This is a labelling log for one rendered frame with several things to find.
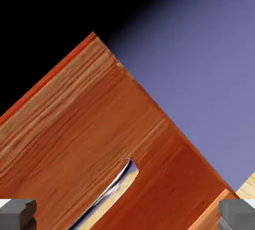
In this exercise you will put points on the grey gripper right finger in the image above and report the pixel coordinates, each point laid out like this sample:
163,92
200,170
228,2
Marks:
239,214

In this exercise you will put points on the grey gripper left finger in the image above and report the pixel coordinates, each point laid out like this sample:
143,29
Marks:
14,214

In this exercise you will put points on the light orange wooden drawer front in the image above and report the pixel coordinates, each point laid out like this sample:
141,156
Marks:
208,217

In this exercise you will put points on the reddish wooden drawer front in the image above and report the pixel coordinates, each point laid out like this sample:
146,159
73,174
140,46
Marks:
83,126

